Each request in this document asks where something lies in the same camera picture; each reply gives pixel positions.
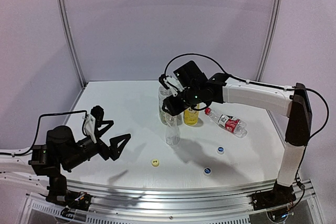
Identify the yellow bottle cap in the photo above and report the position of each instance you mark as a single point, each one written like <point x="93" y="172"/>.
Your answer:
<point x="155" y="162"/>

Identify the clear plastic bottle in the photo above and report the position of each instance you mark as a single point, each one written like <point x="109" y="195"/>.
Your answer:
<point x="172" y="133"/>

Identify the left aluminium frame post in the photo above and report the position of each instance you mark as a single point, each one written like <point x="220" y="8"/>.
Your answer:
<point x="70" y="43"/>

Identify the right aluminium frame post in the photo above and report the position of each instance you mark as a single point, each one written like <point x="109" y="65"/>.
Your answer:
<point x="269" y="38"/>

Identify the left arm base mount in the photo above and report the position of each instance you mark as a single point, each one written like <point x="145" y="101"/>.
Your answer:
<point x="69" y="199"/>

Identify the yellow drink bottle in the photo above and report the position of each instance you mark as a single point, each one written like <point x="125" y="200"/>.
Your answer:
<point x="190" y="117"/>

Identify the red label water bottle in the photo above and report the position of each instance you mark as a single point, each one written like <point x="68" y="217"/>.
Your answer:
<point x="229" y="123"/>

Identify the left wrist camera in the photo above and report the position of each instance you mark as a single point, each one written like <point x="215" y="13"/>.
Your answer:
<point x="88" y="127"/>

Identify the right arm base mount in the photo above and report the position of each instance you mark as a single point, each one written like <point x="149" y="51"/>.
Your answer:
<point x="279" y="202"/>

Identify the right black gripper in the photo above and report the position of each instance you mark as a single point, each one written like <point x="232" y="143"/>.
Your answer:
<point x="172" y="103"/>

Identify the front aluminium rail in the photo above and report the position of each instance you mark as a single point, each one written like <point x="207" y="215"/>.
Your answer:
<point x="233" y="204"/>

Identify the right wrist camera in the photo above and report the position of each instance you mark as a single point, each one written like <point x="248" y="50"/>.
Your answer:
<point x="171" y="84"/>

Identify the blue white bottle cap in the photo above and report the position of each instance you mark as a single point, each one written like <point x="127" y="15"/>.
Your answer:
<point x="220" y="150"/>
<point x="207" y="171"/>

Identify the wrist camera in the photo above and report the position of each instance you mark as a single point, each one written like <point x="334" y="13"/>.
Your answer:
<point x="88" y="127"/>
<point x="171" y="84"/>

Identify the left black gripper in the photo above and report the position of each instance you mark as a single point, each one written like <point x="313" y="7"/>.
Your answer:
<point x="102" y="145"/>

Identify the aluminium frame post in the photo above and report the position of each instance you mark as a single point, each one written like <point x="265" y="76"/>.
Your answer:
<point x="269" y="38"/>
<point x="70" y="43"/>

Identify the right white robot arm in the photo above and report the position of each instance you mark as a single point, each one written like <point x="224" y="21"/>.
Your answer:
<point x="191" y="87"/>

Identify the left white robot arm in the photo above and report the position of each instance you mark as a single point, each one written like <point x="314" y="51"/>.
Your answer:
<point x="62" y="152"/>

